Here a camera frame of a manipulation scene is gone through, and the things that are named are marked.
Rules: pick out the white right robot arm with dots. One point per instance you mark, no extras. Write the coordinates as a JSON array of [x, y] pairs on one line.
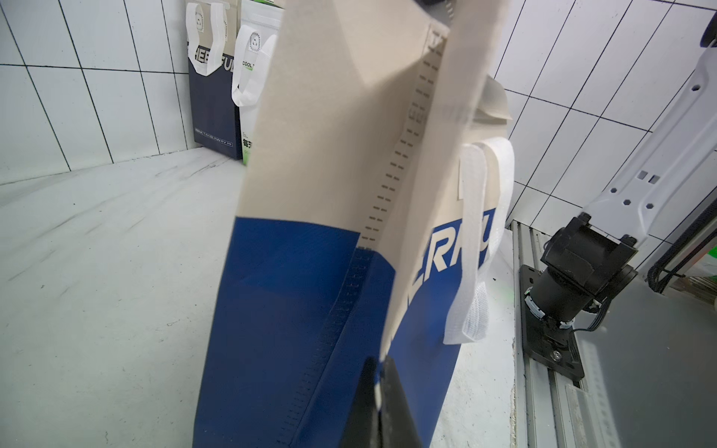
[[587, 261]]

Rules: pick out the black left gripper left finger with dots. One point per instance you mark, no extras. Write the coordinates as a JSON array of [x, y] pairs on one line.
[[361, 429]]

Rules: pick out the large blue beige cheerful bag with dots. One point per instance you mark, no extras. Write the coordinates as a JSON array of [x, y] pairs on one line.
[[373, 204]]

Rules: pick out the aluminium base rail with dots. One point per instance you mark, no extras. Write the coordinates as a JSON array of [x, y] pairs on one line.
[[646, 377]]

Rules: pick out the green white bag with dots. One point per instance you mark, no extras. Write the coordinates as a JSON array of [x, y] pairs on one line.
[[256, 38]]

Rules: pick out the navy beige small bag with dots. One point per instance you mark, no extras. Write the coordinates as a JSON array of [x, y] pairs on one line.
[[212, 28]]

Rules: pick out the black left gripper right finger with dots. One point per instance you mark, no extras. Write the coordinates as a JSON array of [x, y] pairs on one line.
[[397, 428]]

